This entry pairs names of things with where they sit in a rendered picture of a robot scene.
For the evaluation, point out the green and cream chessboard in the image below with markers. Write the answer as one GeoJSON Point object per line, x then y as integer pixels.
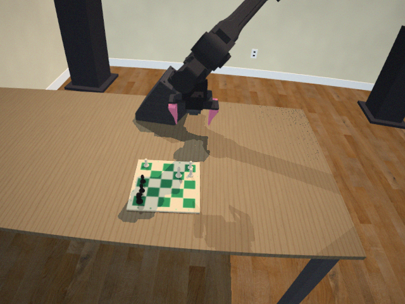
{"type": "Point", "coordinates": [163, 191]}

